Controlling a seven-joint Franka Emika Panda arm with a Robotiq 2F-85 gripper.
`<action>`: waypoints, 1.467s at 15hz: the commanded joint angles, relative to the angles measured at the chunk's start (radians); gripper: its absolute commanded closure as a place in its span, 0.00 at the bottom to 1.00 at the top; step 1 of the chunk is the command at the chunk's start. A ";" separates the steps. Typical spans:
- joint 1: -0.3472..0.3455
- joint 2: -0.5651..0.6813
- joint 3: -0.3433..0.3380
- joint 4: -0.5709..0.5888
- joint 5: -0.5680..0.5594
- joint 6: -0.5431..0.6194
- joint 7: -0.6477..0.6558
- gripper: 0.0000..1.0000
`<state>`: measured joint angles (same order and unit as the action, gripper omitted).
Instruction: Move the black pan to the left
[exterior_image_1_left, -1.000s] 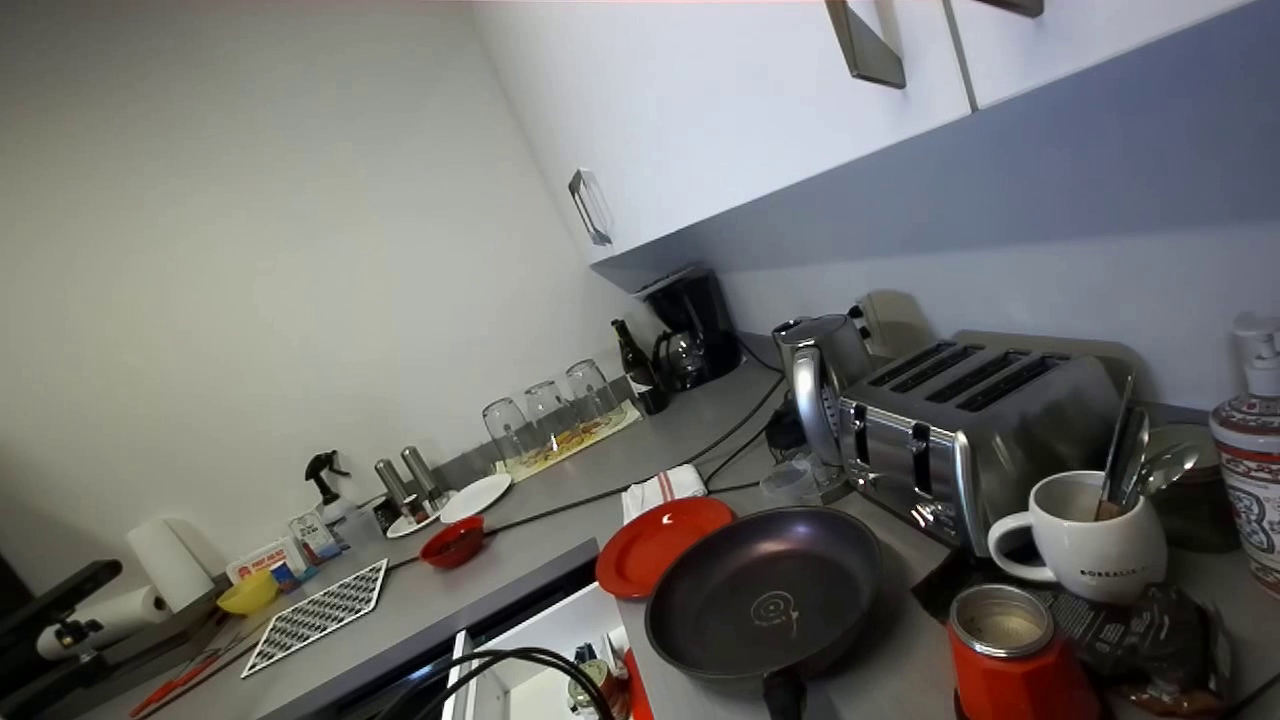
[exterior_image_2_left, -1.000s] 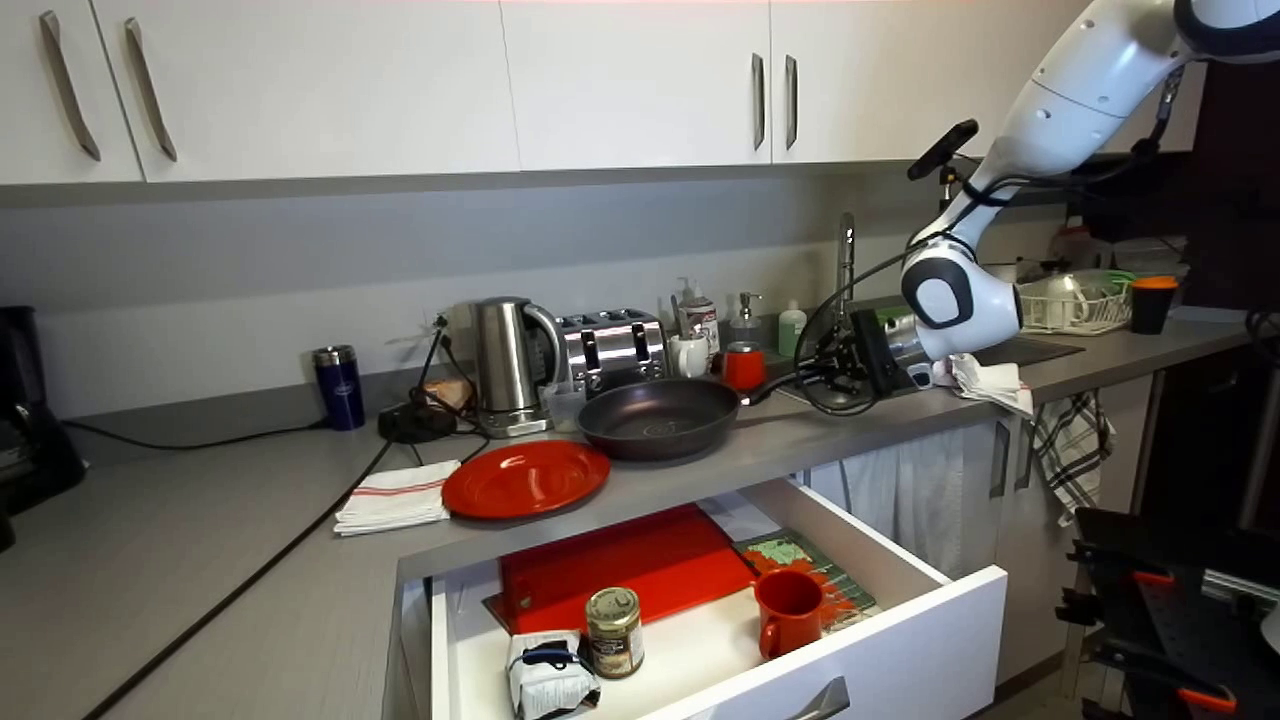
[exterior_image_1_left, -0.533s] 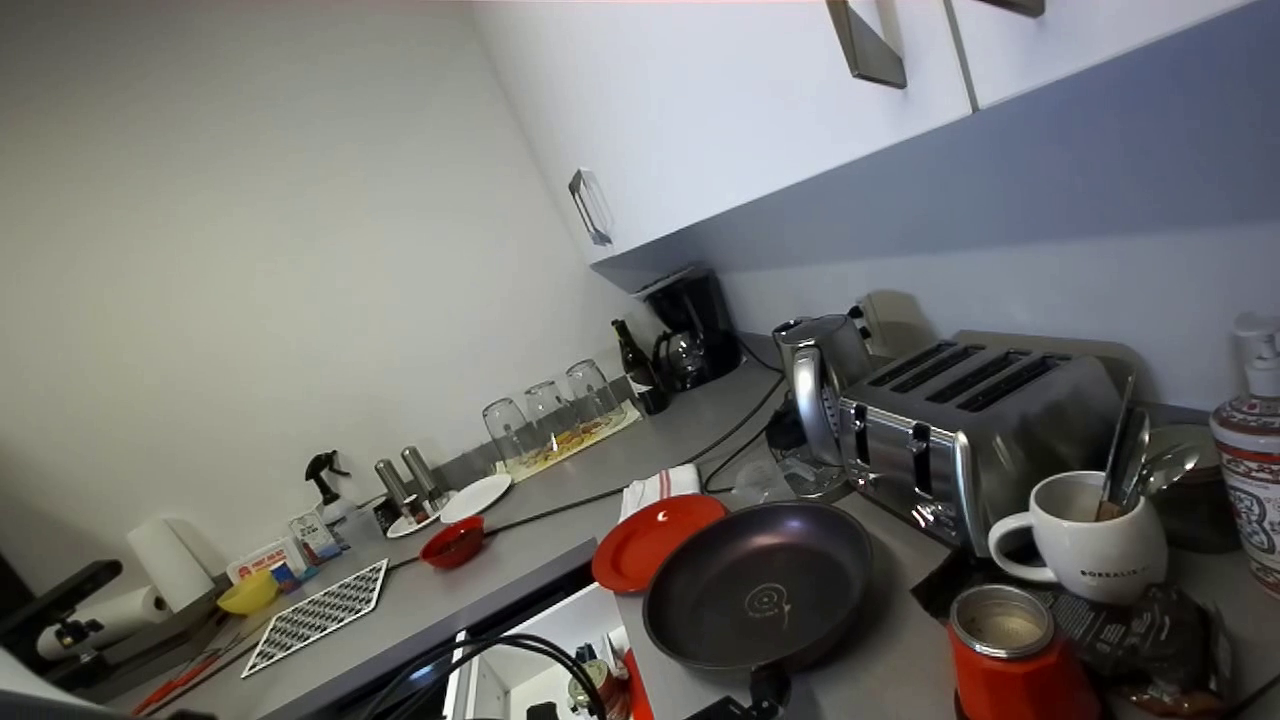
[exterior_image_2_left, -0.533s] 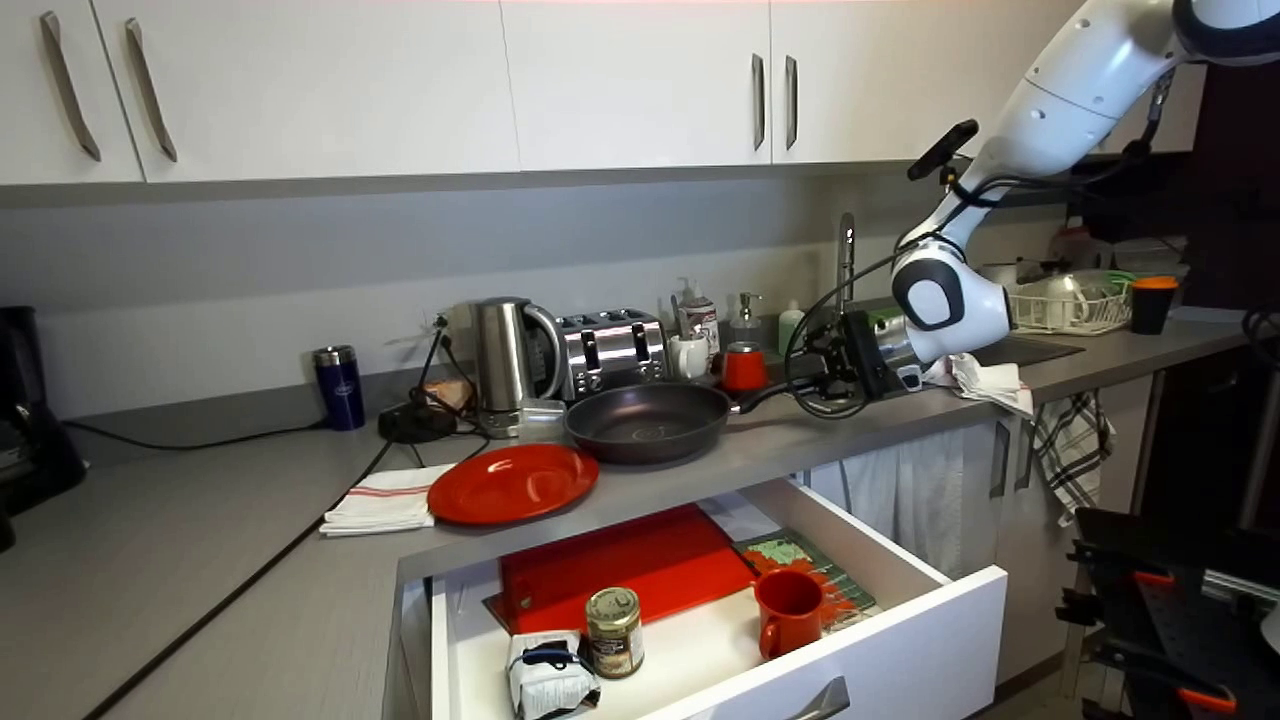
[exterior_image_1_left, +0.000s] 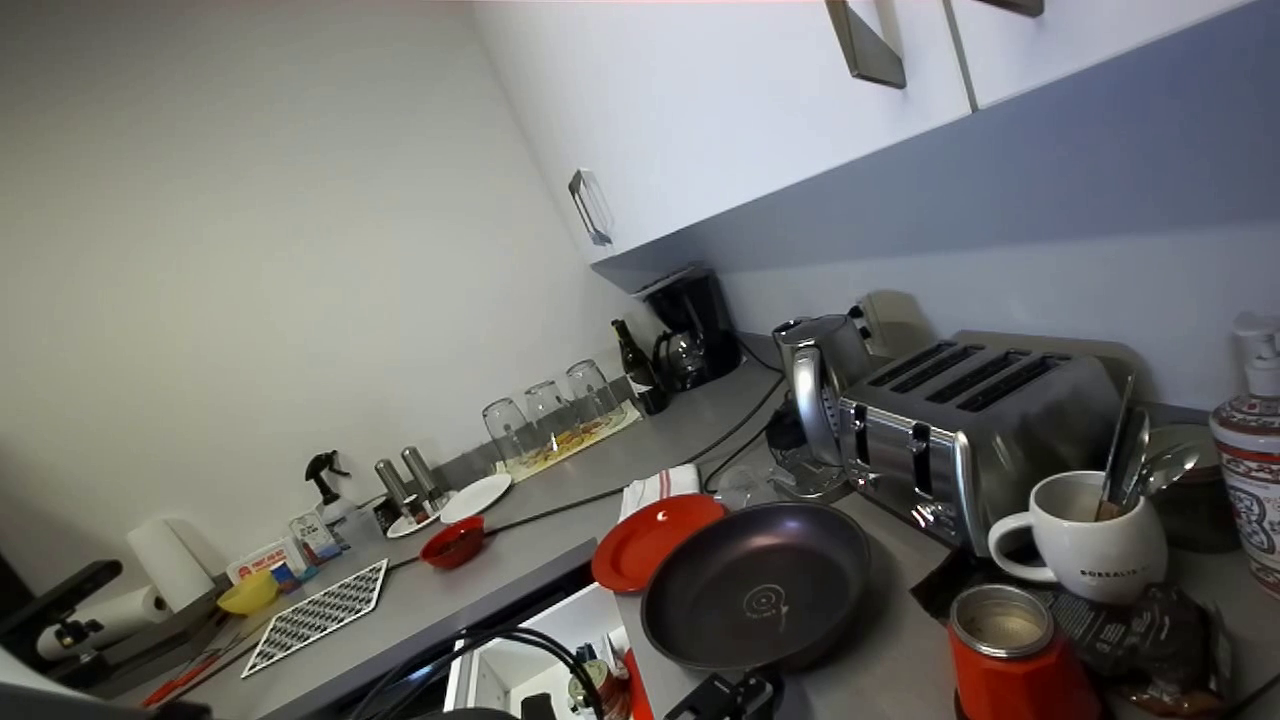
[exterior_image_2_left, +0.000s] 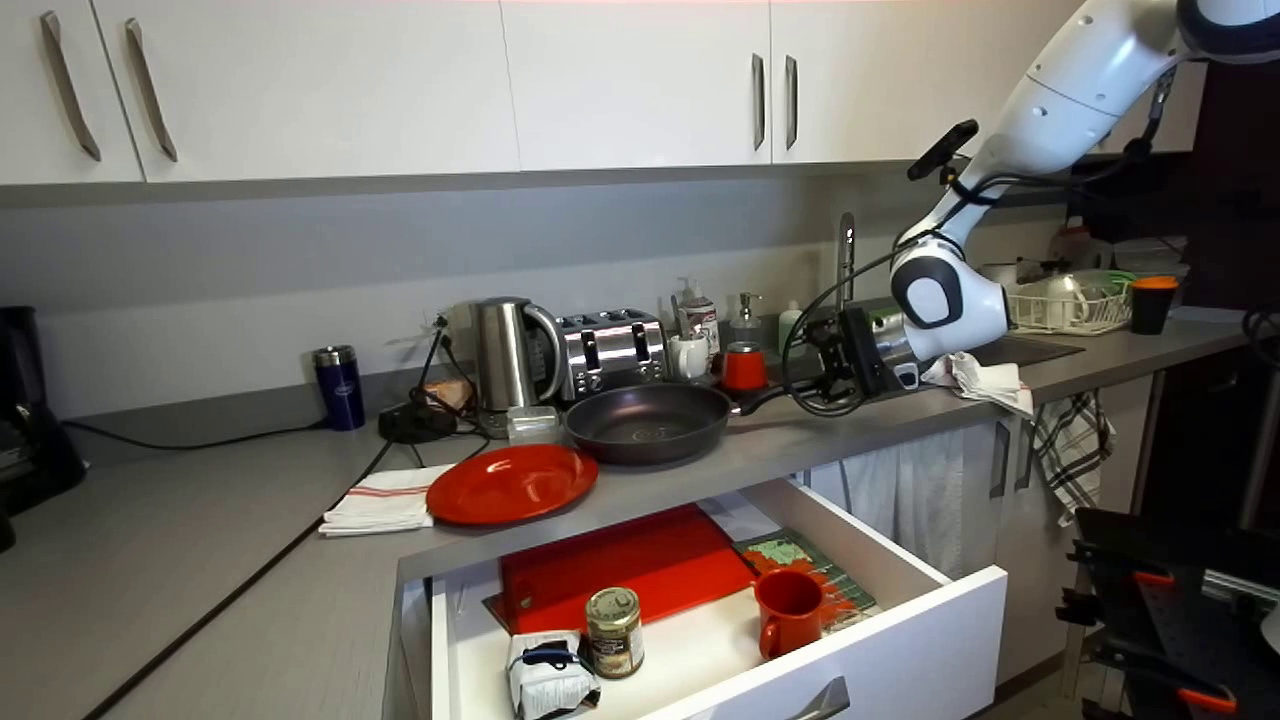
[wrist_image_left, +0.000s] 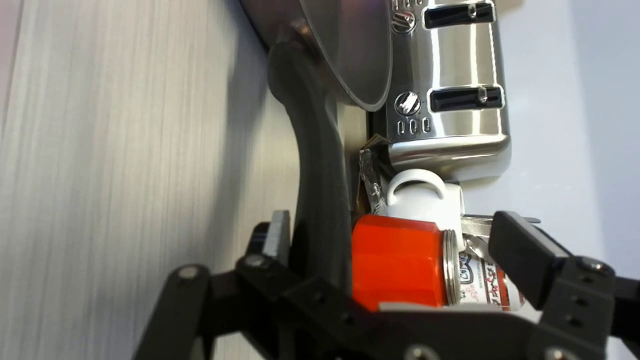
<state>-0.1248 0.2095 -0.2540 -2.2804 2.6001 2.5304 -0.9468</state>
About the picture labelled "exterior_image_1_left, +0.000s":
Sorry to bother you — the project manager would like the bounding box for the black frying pan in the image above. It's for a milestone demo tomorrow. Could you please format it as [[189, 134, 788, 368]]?
[[639, 498, 877, 681]]

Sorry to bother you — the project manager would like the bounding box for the red plate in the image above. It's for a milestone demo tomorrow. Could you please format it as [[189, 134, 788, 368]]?
[[589, 493, 736, 596]]

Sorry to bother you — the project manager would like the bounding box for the black coaster mat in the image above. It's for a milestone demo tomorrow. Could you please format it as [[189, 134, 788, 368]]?
[[909, 535, 998, 620]]

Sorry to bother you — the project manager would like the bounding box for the white towel with red stripe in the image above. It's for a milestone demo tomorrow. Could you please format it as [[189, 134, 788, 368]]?
[[618, 459, 707, 525]]

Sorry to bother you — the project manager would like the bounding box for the red moka pot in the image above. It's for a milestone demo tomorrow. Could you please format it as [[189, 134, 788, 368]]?
[[942, 575, 1106, 720]]

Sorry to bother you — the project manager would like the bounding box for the yellowish drying mat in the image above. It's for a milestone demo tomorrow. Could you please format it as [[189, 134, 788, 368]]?
[[501, 397, 648, 484]]

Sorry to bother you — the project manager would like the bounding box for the small red bowl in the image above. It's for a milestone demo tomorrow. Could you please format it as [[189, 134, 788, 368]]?
[[419, 516, 492, 573]]

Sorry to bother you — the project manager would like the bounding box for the small white plate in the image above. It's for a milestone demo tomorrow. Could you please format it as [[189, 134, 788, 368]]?
[[435, 473, 516, 528]]

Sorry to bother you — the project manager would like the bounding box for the steel electric kettle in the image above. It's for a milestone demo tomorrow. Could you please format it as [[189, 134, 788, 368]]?
[[774, 311, 886, 473]]

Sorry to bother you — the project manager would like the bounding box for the clear drinking glass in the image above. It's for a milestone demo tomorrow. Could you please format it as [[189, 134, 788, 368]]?
[[519, 374, 575, 444], [480, 397, 538, 464], [560, 354, 618, 421]]

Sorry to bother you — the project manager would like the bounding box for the dark glass bottle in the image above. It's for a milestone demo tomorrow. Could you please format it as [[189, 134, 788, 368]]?
[[610, 315, 657, 403]]

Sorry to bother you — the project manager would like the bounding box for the steel spice mill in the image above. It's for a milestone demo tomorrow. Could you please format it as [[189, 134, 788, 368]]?
[[395, 444, 446, 516], [374, 457, 412, 525]]

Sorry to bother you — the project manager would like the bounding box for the white ceramic mug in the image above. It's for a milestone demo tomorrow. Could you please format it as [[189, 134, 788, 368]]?
[[983, 467, 1173, 608]]

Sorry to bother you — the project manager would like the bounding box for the steel four-slot toaster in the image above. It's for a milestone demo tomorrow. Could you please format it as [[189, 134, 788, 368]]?
[[831, 327, 1156, 555]]

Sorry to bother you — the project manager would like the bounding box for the black coffee machine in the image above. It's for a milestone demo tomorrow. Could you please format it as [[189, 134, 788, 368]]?
[[639, 264, 749, 390]]

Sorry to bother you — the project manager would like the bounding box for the black white patterned trivet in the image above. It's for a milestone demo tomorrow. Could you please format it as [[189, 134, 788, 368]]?
[[238, 555, 391, 685]]

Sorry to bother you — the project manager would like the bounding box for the dark glossy pouch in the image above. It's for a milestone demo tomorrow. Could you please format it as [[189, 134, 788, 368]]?
[[1057, 585, 1236, 720]]

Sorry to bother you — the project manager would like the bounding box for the small colourful packet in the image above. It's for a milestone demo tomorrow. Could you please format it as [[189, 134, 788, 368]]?
[[279, 511, 348, 568]]

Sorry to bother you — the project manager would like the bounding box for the spray bottle with black trigger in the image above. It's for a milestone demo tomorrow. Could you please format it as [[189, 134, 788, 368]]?
[[302, 449, 354, 533]]

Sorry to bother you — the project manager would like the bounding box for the steel spoon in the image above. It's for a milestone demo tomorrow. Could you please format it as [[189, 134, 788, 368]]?
[[1093, 373, 1142, 516], [1142, 444, 1204, 502]]

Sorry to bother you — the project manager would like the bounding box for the red white small box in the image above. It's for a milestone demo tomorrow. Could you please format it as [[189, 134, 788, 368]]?
[[224, 535, 312, 593]]

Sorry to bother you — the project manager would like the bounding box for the yellow bowl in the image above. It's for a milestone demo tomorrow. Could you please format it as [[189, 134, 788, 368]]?
[[215, 573, 288, 620]]

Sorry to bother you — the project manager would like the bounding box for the red stick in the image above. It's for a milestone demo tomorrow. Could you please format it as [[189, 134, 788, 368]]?
[[138, 642, 232, 711]]

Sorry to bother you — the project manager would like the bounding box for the patterned ceramic jar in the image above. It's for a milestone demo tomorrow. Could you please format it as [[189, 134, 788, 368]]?
[[1208, 311, 1280, 593]]

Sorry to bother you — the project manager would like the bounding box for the white black hand appliance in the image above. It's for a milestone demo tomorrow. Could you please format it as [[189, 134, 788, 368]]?
[[0, 555, 224, 672]]

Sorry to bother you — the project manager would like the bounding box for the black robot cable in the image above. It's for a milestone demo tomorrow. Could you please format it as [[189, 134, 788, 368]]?
[[339, 620, 613, 720]]

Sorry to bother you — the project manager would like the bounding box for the long black counter cable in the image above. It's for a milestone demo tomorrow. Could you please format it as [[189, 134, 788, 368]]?
[[384, 374, 793, 575]]

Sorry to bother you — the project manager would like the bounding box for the white wall cabinet door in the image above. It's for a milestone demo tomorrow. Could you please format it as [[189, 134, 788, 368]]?
[[638, 0, 978, 231], [473, 0, 753, 273], [942, 0, 1255, 113]]

